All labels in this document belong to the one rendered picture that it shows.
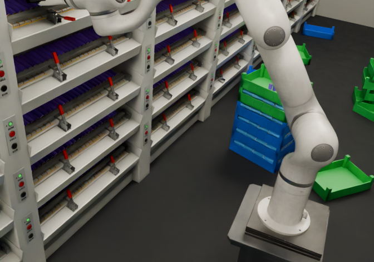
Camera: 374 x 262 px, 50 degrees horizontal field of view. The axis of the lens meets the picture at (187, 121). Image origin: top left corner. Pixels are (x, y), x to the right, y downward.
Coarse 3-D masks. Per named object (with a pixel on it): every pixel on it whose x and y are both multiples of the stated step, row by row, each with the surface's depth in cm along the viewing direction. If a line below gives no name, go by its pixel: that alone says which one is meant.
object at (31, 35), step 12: (132, 0) 146; (72, 12) 126; (84, 12) 129; (120, 12) 144; (36, 24) 115; (48, 24) 117; (60, 24) 119; (72, 24) 124; (84, 24) 129; (12, 36) 107; (24, 36) 109; (36, 36) 113; (48, 36) 117; (60, 36) 122; (12, 48) 107; (24, 48) 111
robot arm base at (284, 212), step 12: (276, 180) 138; (276, 192) 137; (288, 192) 133; (300, 192) 132; (264, 204) 148; (276, 204) 138; (288, 204) 135; (300, 204) 135; (264, 216) 142; (276, 216) 140; (288, 216) 137; (300, 216) 139; (276, 228) 138; (288, 228) 139; (300, 228) 140
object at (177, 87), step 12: (192, 60) 237; (204, 60) 233; (180, 72) 219; (192, 72) 226; (204, 72) 232; (156, 84) 206; (168, 84) 209; (180, 84) 215; (192, 84) 219; (156, 96) 199; (168, 96) 201; (180, 96) 213; (156, 108) 194
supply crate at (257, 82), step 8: (256, 72) 216; (264, 72) 220; (240, 80) 208; (248, 80) 205; (256, 80) 217; (264, 80) 218; (248, 88) 206; (256, 88) 203; (264, 88) 199; (272, 88) 210; (264, 96) 201; (272, 96) 198; (280, 104) 196
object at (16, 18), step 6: (42, 6) 119; (48, 6) 120; (54, 6) 121; (60, 6) 123; (66, 6) 126; (24, 12) 113; (30, 12) 114; (36, 12) 116; (42, 12) 118; (12, 18) 109; (18, 18) 111; (24, 18) 113; (30, 18) 115; (36, 18) 115; (42, 18) 117; (12, 24) 109; (24, 24) 112
